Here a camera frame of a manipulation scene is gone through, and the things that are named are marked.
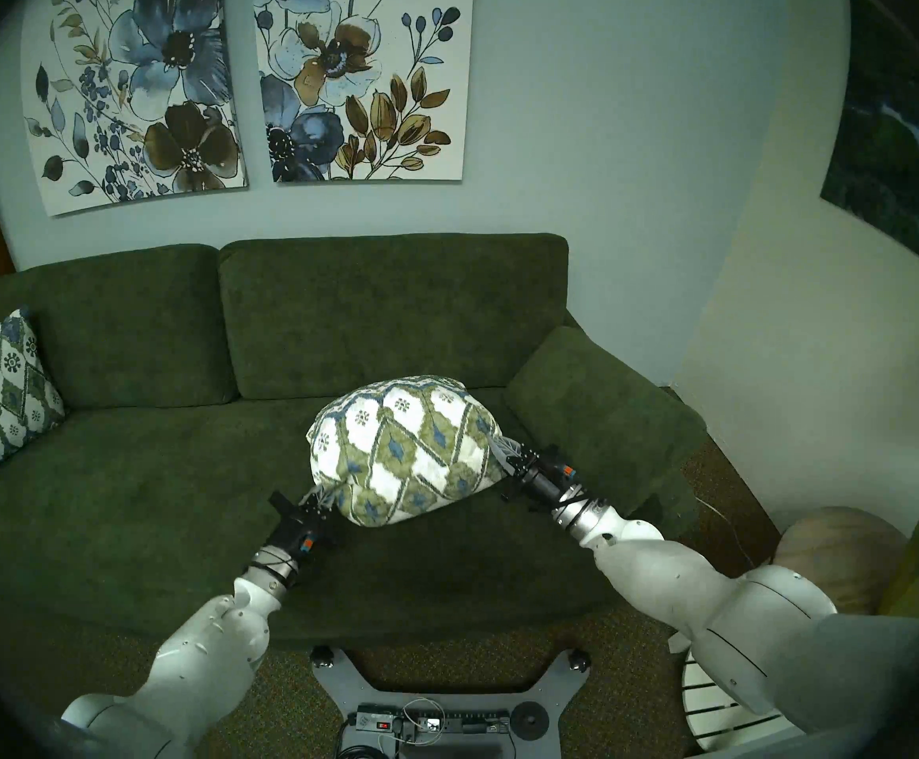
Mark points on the floral canvas with blue flowers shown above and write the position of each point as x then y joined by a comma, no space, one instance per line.
151,93

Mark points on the black caster wheel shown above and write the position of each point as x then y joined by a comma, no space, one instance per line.
321,655
579,659

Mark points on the waterfall landscape wall poster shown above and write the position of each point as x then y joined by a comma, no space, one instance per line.
902,149

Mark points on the black round base disc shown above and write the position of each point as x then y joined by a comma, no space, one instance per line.
529,719

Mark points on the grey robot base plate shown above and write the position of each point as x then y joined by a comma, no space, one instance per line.
333,678

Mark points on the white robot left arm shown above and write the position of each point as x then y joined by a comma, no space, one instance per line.
206,647

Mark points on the green white patterned cushion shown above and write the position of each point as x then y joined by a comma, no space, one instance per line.
404,449
1,394

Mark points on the black power strip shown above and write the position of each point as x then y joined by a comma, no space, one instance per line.
475,722

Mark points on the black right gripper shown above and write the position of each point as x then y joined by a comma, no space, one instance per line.
545,474

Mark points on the round wooden side table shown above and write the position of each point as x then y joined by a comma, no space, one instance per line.
839,552

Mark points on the dark green fabric sofa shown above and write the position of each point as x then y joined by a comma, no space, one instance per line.
388,315

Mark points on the floral canvas with brown leaves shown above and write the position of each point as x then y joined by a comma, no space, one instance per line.
349,69

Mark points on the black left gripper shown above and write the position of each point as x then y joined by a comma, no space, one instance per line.
297,532

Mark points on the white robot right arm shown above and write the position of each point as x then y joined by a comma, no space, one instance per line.
665,568

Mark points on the white slatted stool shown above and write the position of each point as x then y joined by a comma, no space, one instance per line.
712,710

